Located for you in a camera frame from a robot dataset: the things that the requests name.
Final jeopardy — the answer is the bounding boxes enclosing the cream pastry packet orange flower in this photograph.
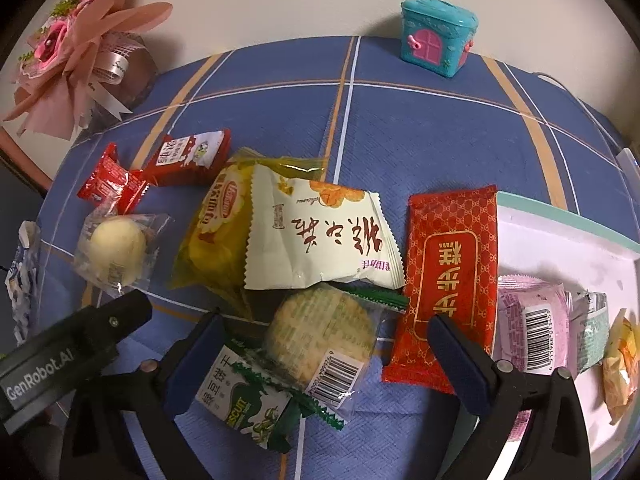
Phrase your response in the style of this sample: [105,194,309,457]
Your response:
[243,162,407,292]

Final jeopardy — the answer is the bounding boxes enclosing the blue white snack packet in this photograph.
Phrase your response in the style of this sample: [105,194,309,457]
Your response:
[4,220,42,346]

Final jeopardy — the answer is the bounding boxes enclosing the blue plaid cloth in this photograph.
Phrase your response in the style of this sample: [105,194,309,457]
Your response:
[37,35,640,480]

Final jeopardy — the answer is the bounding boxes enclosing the grey green snack packet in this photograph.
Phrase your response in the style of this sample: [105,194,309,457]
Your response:
[570,291,610,375]

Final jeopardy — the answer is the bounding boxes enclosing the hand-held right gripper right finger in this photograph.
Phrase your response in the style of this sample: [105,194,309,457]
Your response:
[427,314,593,480]

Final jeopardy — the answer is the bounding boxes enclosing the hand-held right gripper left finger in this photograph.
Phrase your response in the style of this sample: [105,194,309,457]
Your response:
[60,310,227,480]

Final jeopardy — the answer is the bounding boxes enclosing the round pastry clear packet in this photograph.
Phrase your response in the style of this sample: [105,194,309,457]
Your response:
[73,211,171,295]

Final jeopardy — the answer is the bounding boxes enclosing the teal toy house box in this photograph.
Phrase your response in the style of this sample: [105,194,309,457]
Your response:
[398,0,480,79]

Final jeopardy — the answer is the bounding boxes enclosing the green biscuit packet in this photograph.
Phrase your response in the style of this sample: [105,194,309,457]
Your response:
[192,342,306,453]

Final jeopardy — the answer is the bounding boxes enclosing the round cracker clear packet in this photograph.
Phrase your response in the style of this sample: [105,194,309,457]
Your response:
[220,282,410,431]

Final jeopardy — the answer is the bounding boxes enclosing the yellow transparent snack packet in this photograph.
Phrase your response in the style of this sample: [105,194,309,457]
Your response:
[167,147,328,321]

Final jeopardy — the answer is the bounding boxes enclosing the small red snack packet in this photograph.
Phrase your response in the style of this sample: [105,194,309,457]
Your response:
[76,143,151,216]

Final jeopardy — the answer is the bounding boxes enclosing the white tray green rim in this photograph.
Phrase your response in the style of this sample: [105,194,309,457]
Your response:
[465,191,640,480]

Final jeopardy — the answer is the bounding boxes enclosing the pink flower bouquet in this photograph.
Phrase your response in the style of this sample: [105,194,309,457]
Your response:
[2,0,173,141]

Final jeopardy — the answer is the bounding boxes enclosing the red white candy packet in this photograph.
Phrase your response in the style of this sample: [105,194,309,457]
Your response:
[142,128,232,188]

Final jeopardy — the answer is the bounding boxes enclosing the pink snack packet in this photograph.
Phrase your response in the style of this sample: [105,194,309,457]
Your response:
[492,275,576,441]

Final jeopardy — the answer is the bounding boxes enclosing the white dark-edged shelf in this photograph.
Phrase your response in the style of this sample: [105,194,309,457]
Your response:
[0,125,56,193]

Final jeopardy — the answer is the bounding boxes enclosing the red patterned cake packet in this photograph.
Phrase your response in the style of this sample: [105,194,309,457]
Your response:
[381,185,501,395]

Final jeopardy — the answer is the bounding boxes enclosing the orange yellow snack packet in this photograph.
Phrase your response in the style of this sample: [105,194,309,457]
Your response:
[601,308,640,426]

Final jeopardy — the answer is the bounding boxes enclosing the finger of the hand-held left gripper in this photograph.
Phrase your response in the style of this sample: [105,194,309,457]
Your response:
[82,292,153,356]

